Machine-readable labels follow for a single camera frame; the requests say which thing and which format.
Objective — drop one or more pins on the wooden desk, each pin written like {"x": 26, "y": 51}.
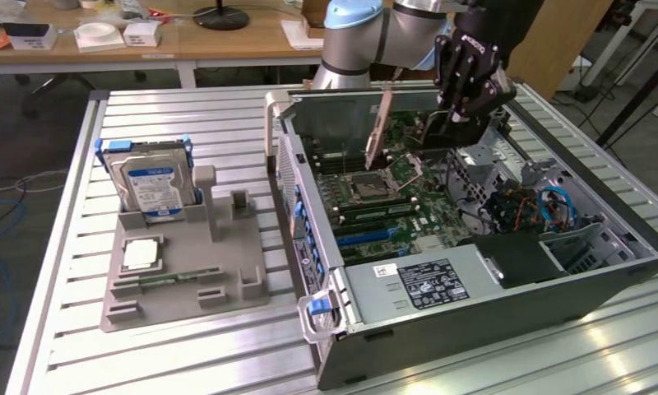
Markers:
{"x": 88, "y": 57}

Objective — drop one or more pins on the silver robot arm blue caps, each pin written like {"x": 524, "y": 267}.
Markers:
{"x": 356, "y": 41}

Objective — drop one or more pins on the hard disk in blue caddy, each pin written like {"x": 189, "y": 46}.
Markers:
{"x": 148, "y": 185}

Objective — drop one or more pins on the grey parts rack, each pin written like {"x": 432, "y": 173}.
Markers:
{"x": 186, "y": 296}

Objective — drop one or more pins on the green RAM stick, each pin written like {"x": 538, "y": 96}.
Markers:
{"x": 164, "y": 279}

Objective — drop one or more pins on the white paper label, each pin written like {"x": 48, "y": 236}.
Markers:
{"x": 156, "y": 55}

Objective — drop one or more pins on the orange card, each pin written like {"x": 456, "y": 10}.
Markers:
{"x": 1, "y": 43}

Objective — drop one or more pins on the white box with dark top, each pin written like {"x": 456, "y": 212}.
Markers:
{"x": 32, "y": 41}

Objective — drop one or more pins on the black tripod pole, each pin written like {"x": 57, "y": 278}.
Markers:
{"x": 638, "y": 90}

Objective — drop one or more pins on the black open PC case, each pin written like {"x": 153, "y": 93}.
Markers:
{"x": 472, "y": 349}

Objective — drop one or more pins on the green GPU with black fan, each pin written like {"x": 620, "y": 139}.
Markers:
{"x": 449, "y": 131}

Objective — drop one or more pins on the CPU socket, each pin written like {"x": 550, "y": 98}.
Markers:
{"x": 370, "y": 187}

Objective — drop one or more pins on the white square dish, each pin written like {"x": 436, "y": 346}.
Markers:
{"x": 98, "y": 39}

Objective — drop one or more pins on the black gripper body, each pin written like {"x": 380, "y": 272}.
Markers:
{"x": 493, "y": 20}

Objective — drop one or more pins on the silver CPU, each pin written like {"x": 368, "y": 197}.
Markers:
{"x": 140, "y": 255}

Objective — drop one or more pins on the flat white paper box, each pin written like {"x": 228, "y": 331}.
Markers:
{"x": 298, "y": 37}

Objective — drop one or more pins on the green motherboard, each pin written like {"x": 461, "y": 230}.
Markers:
{"x": 433, "y": 214}

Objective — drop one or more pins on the silver chipset heatsink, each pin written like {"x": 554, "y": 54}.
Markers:
{"x": 433, "y": 243}

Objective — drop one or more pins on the black lamp base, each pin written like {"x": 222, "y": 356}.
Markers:
{"x": 221, "y": 20}

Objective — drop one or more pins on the grey power supply unit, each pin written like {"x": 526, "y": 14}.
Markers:
{"x": 373, "y": 296}

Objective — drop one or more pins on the wooden cabinet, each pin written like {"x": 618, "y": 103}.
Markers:
{"x": 548, "y": 61}

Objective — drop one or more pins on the silver socket cover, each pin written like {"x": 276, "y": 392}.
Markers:
{"x": 405, "y": 170}

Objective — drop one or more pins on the grey cup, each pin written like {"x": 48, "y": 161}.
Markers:
{"x": 65, "y": 3}

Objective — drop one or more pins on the plain white box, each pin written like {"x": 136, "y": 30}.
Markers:
{"x": 142, "y": 37}

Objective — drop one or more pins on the blue expansion slot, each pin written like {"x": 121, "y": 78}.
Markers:
{"x": 368, "y": 236}

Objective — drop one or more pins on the perforated metal disk bay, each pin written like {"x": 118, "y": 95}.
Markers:
{"x": 472, "y": 164}

